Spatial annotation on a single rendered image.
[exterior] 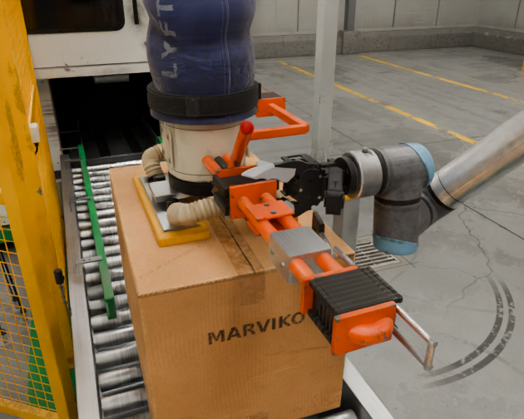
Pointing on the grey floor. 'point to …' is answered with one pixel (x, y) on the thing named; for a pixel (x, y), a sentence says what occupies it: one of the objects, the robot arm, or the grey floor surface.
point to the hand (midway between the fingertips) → (250, 195)
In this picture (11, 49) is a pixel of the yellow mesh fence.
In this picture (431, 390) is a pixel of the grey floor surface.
